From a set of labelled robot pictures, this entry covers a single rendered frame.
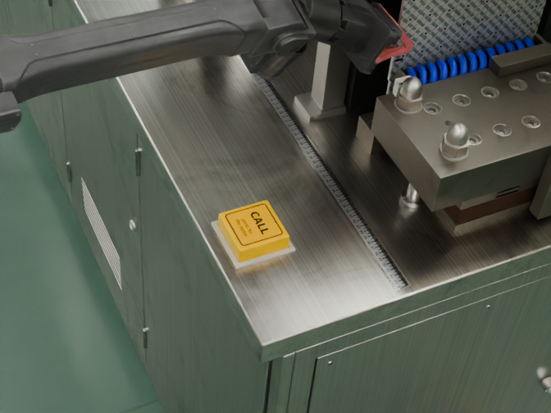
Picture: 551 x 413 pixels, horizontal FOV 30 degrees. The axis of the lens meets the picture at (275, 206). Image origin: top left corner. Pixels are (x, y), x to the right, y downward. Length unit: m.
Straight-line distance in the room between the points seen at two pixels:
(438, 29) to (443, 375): 0.50
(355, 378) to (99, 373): 0.99
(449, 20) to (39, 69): 0.59
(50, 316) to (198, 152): 1.03
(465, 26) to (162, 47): 0.48
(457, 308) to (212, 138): 0.41
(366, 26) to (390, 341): 0.41
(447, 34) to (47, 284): 1.33
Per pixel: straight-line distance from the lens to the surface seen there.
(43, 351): 2.33
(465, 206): 1.34
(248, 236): 1.29
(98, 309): 2.39
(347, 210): 1.37
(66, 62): 1.03
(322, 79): 1.46
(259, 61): 1.25
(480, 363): 1.56
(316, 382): 1.35
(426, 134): 1.30
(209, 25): 1.12
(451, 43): 1.42
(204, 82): 1.54
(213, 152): 1.43
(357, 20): 1.27
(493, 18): 1.43
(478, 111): 1.36
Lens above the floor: 1.89
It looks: 47 degrees down
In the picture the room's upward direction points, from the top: 6 degrees clockwise
